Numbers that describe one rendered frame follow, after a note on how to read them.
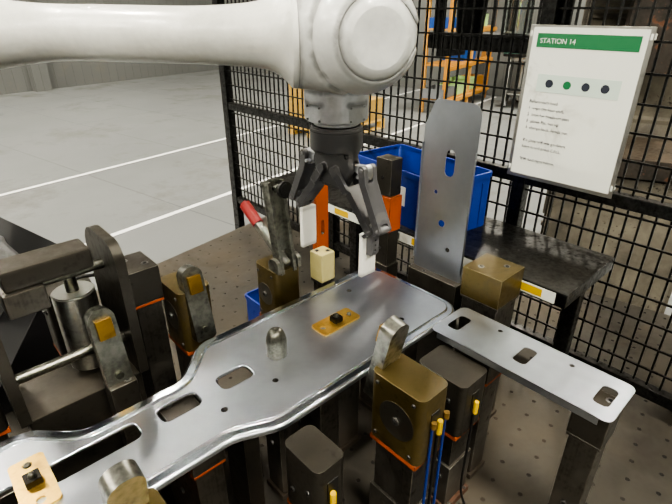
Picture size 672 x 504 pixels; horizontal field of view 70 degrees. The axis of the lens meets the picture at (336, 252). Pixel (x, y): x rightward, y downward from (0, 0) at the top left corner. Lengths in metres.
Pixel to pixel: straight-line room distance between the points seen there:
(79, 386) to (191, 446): 0.26
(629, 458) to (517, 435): 0.21
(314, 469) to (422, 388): 0.17
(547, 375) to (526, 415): 0.38
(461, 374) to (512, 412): 0.39
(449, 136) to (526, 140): 0.28
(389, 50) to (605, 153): 0.71
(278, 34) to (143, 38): 0.15
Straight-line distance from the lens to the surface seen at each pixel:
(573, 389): 0.78
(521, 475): 1.06
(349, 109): 0.65
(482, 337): 0.84
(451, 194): 0.93
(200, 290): 0.82
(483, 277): 0.90
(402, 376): 0.67
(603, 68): 1.08
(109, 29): 0.60
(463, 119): 0.89
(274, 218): 0.85
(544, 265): 1.04
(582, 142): 1.10
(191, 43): 0.52
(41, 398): 0.86
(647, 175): 2.61
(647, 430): 1.25
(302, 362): 0.76
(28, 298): 0.74
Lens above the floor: 1.48
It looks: 27 degrees down
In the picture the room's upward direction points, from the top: straight up
